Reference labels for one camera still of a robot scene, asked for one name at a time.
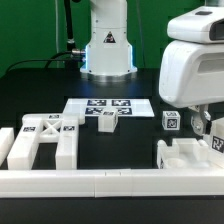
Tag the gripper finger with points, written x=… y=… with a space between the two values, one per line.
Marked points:
x=200 y=123

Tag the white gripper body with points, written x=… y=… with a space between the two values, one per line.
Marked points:
x=192 y=67

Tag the white chair seat part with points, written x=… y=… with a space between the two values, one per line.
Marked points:
x=185 y=153

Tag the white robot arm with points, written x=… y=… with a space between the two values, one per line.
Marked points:
x=109 y=55

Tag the white tagged cube left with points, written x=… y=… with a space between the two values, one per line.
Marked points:
x=171 y=120

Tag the white marker base plate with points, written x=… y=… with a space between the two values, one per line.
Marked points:
x=125 y=107

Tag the white front fence wall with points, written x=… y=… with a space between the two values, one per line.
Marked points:
x=111 y=183

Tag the white fence wall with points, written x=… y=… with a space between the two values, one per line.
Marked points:
x=111 y=183
x=6 y=142

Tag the white chair back frame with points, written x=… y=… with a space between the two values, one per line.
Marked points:
x=59 y=128

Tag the white left fence wall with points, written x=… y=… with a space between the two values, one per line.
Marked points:
x=6 y=142

